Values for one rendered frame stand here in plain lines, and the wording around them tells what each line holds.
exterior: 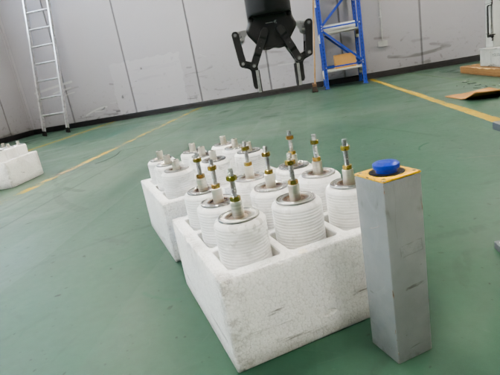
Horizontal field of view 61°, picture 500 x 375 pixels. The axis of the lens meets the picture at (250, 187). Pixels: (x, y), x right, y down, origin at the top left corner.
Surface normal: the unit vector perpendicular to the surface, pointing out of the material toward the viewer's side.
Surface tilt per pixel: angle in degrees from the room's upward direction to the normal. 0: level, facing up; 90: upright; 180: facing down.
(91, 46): 90
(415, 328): 90
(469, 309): 0
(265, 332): 90
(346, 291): 90
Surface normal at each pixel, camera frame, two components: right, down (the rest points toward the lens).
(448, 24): -0.12, 0.29
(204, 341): -0.17, -0.95
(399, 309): 0.37, 0.19
